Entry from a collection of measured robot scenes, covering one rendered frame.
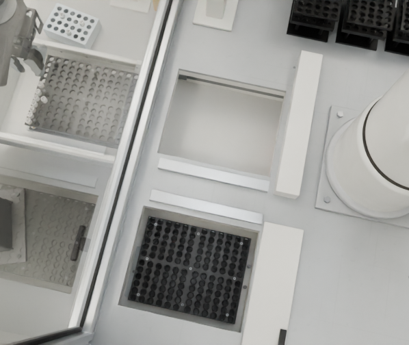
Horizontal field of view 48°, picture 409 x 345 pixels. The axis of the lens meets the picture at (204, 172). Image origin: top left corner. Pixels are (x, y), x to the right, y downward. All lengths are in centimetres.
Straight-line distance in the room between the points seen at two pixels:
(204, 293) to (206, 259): 8
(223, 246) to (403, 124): 45
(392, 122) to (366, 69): 38
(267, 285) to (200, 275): 14
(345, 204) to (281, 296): 23
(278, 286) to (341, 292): 13
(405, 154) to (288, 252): 32
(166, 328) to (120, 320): 9
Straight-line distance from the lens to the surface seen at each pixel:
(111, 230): 91
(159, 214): 106
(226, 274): 98
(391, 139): 75
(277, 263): 93
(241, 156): 110
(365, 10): 108
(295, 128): 98
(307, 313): 96
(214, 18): 111
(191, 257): 98
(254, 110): 114
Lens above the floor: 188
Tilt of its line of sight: 75 degrees down
